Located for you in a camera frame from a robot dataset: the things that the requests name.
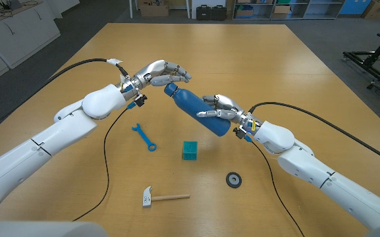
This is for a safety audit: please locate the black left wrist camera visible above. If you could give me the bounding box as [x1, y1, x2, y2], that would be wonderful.
[134, 94, 148, 108]

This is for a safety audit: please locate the black hard case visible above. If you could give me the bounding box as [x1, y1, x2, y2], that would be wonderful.
[211, 4, 227, 22]
[196, 4, 212, 21]

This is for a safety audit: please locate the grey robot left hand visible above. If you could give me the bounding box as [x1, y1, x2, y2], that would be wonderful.
[133, 59, 192, 90]

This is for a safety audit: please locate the large cardboard box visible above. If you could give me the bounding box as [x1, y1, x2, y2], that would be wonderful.
[139, 0, 170, 18]

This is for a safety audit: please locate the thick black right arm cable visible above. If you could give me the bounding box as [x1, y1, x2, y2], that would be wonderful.
[248, 101, 380, 169]

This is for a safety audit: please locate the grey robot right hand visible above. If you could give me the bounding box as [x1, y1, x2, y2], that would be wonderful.
[196, 93, 248, 124]

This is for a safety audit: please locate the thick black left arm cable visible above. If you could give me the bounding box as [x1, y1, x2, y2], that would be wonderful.
[0, 58, 130, 136]

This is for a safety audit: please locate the grey metal shelf unit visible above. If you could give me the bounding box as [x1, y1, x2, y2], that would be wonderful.
[232, 0, 346, 20]

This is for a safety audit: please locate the black metal stand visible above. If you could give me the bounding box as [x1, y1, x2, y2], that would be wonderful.
[342, 19, 380, 103]

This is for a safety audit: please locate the blue panel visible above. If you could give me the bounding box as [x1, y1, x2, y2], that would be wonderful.
[339, 0, 364, 15]

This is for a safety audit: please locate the blue metal bottle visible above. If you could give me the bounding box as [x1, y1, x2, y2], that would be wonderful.
[163, 82, 232, 138]

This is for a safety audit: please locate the black tape roll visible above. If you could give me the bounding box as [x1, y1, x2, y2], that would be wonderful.
[225, 172, 242, 189]

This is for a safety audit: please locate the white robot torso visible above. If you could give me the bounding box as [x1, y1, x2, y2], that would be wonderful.
[0, 221, 108, 237]

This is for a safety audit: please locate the teal cube box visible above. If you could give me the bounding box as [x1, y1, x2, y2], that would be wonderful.
[182, 140, 198, 161]

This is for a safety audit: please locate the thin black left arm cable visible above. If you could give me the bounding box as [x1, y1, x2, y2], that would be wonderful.
[72, 105, 131, 222]

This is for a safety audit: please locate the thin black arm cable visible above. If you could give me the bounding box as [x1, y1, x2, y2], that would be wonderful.
[72, 105, 131, 222]
[248, 138, 306, 237]

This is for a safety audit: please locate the blue plastic wrench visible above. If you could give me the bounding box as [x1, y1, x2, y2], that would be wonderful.
[131, 122, 157, 152]

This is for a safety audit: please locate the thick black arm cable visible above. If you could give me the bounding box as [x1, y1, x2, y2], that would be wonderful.
[0, 58, 130, 136]
[248, 101, 380, 169]

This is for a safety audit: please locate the small cardboard box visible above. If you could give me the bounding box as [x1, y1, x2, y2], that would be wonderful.
[272, 5, 291, 19]

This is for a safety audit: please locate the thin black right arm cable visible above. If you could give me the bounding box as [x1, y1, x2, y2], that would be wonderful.
[248, 138, 306, 237]

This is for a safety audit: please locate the toy hammer wooden handle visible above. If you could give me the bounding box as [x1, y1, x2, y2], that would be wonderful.
[142, 186, 191, 209]

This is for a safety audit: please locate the cardboard box with print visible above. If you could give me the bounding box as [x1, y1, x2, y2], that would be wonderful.
[362, 0, 380, 20]

